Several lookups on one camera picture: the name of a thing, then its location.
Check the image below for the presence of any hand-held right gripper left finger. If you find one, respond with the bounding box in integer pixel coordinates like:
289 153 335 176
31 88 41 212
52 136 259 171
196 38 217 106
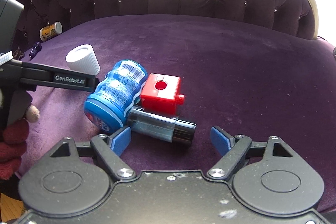
50 126 137 180

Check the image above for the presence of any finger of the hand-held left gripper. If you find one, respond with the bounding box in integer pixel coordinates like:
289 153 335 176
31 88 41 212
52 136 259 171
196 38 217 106
10 59 100 93

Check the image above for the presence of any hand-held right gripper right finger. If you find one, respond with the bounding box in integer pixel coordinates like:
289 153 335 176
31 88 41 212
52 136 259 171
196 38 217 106
207 126 292 180

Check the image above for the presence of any white ribbed cap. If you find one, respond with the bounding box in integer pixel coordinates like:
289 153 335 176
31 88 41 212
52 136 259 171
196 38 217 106
65 44 101 75

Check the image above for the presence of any clear and black cylinder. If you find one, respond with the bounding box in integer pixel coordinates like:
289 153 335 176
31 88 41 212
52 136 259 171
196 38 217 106
127 106 197 144

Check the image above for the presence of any blue plastic jar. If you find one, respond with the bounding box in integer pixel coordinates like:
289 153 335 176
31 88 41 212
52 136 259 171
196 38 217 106
84 60 149 134

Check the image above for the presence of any red toy cube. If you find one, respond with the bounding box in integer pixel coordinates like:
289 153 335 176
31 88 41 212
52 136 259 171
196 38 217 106
140 73 185 115

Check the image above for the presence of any person's left hand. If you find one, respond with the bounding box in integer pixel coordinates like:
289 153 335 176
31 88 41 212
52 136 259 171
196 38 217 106
0 104 40 180

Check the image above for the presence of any dark brown star ornament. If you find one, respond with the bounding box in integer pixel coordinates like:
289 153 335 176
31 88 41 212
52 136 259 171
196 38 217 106
13 48 25 61

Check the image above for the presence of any small purple bead toy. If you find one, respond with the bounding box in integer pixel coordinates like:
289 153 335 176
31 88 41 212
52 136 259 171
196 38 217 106
29 41 43 59

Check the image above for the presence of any small yellow bottle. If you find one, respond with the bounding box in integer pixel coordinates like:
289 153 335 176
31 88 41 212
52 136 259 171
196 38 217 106
39 21 63 42

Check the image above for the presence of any purple tufted velvet sofa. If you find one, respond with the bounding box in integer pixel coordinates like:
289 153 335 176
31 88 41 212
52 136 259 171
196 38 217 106
0 0 336 214

